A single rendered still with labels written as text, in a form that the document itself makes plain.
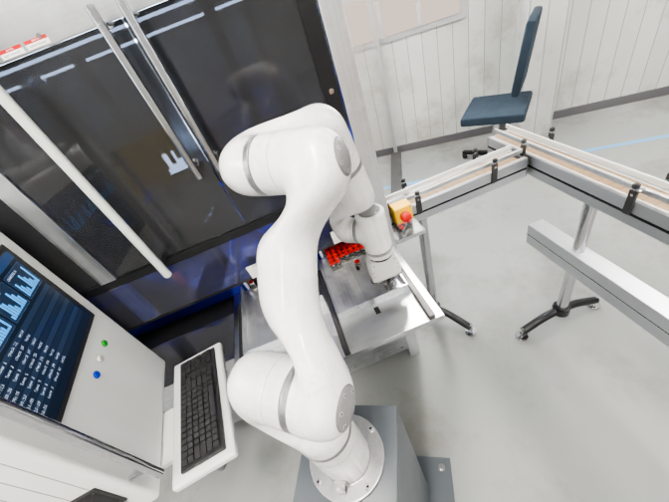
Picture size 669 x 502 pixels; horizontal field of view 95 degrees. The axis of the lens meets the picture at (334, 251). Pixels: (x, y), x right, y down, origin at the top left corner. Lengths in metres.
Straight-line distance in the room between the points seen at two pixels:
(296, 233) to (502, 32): 3.52
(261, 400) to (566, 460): 1.49
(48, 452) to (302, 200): 0.78
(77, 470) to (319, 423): 0.66
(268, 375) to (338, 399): 0.12
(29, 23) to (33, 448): 0.88
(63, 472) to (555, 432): 1.75
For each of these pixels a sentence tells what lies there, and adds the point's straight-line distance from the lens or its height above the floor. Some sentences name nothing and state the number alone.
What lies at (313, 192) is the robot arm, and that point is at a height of 1.52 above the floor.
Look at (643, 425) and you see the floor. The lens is 1.98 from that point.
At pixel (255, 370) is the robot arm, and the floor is 1.28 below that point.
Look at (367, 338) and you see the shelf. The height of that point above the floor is 0.88.
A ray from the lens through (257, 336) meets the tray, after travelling 1.18.
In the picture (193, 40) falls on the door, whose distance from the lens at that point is 0.96.
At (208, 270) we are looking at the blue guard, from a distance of 1.20.
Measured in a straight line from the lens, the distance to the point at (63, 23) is 1.00.
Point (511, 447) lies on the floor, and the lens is 1.80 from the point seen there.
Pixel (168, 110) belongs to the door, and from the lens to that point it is 0.99.
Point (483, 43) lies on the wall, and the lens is 3.81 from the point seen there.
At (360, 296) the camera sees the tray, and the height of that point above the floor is 0.88.
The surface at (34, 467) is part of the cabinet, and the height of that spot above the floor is 1.17.
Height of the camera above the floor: 1.72
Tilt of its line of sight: 39 degrees down
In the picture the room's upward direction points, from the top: 22 degrees counter-clockwise
